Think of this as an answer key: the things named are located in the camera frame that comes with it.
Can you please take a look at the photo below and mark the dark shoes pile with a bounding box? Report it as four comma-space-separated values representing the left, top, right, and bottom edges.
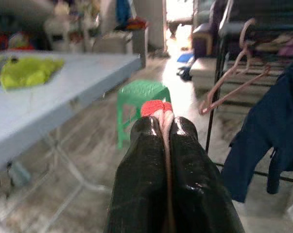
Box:
177, 65, 193, 81

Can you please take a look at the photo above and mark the purple armchair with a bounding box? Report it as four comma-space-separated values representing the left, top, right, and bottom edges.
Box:
192, 0, 224, 59

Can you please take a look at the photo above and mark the green plastic stool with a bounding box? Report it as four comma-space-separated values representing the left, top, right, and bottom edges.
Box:
116, 81, 172, 149

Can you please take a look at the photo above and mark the magenta garment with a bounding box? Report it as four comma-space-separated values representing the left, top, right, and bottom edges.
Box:
278, 36, 293, 57

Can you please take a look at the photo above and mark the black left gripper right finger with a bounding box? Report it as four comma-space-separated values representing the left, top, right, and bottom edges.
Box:
169, 116, 246, 233

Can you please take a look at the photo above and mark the black metal drying rack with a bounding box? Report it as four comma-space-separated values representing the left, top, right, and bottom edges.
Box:
206, 0, 293, 185

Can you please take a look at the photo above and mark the navy blue garment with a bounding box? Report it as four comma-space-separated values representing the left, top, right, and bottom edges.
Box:
220, 57, 293, 203

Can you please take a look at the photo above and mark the pink plastic hanger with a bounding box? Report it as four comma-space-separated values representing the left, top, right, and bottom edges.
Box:
199, 18, 272, 115

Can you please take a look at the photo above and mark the lime green shirt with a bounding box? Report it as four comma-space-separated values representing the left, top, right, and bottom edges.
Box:
0, 55, 66, 90

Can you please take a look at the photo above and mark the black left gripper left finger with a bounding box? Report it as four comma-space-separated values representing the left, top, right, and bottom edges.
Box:
104, 117, 172, 233

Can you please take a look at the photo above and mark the blue floor mat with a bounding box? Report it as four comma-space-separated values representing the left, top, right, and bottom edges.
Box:
176, 53, 195, 64

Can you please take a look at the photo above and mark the pink coral garment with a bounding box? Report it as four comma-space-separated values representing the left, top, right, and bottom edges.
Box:
140, 99, 176, 233

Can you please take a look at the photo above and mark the white shelf rack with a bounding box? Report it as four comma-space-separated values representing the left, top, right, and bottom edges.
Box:
44, 7, 101, 53

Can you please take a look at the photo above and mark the pale blue folding table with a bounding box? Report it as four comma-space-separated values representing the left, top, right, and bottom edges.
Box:
0, 50, 142, 229

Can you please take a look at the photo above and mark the white ottoman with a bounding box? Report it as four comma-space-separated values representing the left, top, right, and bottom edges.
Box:
190, 57, 220, 93

